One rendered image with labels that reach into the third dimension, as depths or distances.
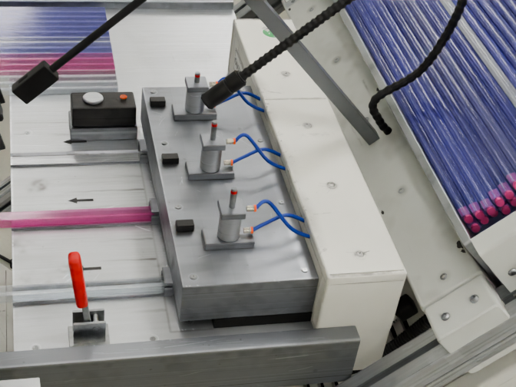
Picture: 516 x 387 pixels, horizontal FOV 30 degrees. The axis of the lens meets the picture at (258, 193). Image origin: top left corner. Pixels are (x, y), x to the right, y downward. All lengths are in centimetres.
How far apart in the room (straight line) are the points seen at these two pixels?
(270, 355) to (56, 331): 21
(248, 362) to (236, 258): 10
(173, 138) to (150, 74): 23
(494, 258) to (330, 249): 16
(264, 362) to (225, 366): 4
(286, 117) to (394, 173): 14
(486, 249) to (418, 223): 13
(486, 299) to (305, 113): 33
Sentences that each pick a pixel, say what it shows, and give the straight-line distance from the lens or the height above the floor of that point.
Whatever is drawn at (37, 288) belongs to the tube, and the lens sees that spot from 97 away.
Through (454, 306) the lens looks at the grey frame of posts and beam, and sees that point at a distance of 94.
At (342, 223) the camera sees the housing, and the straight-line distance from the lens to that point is 97.
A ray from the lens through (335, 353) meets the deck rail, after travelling 96.
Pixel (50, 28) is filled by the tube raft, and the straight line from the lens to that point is 138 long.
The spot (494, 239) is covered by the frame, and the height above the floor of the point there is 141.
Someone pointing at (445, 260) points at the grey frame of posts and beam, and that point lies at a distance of 97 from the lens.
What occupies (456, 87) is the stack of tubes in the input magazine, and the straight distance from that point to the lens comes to 106.
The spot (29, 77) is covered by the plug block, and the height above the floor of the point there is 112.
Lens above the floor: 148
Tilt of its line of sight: 15 degrees down
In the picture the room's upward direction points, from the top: 55 degrees clockwise
